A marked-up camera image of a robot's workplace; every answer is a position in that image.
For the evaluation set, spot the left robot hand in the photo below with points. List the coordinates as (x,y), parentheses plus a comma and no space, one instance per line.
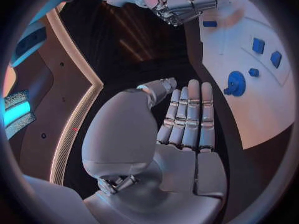
(121,127)

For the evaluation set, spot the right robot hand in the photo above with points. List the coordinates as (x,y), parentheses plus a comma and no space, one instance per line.
(179,5)

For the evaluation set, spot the white task board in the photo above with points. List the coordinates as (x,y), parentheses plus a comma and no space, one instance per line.
(257,115)

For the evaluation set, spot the blue short cylinder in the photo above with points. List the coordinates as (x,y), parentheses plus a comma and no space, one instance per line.
(209,23)

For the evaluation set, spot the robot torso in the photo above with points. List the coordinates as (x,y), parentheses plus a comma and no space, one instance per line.
(46,97)

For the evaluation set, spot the blue gear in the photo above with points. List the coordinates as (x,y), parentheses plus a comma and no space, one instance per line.
(237,83)

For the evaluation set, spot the blue peg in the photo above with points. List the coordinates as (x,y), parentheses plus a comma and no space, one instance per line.
(254,72)

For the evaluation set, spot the glowing light bar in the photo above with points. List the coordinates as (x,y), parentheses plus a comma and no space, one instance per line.
(16,114)

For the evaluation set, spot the blue plug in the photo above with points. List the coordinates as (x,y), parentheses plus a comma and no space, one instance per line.
(276,59)

